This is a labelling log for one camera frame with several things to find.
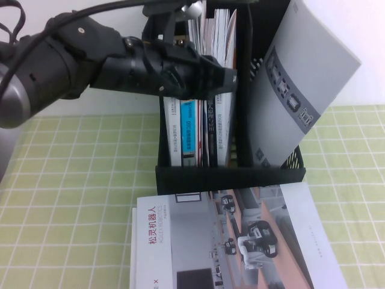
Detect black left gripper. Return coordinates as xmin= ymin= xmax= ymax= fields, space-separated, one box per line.
xmin=132 ymin=39 xmax=238 ymax=102

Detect AgileX brochure grey back cover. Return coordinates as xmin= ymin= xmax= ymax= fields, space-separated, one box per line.
xmin=248 ymin=0 xmax=362 ymax=168

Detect white book orange spine band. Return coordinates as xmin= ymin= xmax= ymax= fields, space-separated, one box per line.
xmin=164 ymin=96 xmax=183 ymax=168
xmin=212 ymin=8 xmax=238 ymax=168

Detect black spine book white title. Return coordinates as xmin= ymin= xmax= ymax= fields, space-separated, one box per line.
xmin=204 ymin=17 xmax=218 ymax=168

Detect blue spine book brown pages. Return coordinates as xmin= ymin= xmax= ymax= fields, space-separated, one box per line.
xmin=179 ymin=99 xmax=199 ymax=168

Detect black plastic book holder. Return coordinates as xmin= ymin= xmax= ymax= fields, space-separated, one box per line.
xmin=155 ymin=0 xmax=307 ymax=195

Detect red edged white magazine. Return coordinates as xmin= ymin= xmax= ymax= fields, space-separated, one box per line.
xmin=186 ymin=13 xmax=207 ymax=168

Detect AgileX brochure robot room cover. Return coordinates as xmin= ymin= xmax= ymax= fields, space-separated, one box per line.
xmin=135 ymin=182 xmax=350 ymax=289

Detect green checked tablecloth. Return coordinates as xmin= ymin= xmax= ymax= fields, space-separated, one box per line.
xmin=0 ymin=104 xmax=385 ymax=289

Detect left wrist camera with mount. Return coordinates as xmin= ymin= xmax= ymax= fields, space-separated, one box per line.
xmin=140 ymin=0 xmax=208 ymax=46

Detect black left camera cable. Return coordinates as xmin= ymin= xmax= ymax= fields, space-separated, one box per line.
xmin=0 ymin=0 xmax=187 ymax=102

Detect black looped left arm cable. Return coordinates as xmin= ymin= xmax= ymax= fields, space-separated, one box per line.
xmin=0 ymin=0 xmax=29 ymax=46

